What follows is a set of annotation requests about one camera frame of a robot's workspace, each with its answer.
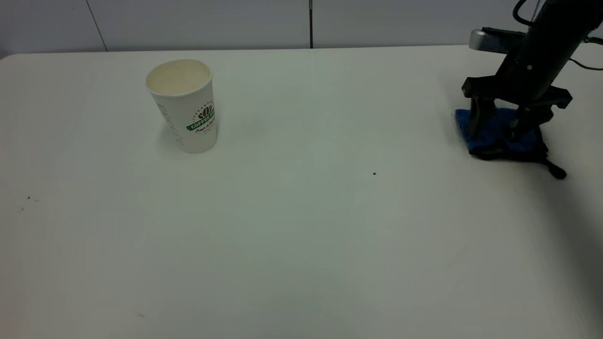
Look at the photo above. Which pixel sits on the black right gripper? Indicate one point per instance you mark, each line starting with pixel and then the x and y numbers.
pixel 523 80

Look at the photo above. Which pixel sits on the blue black-edged cleaning cloth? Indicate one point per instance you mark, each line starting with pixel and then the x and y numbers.
pixel 501 129

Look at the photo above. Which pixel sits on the white paper coffee cup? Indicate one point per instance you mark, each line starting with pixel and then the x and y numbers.
pixel 183 117

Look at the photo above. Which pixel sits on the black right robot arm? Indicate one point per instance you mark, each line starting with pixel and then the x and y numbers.
pixel 560 28

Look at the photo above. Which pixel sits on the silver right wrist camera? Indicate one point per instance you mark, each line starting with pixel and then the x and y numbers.
pixel 490 40

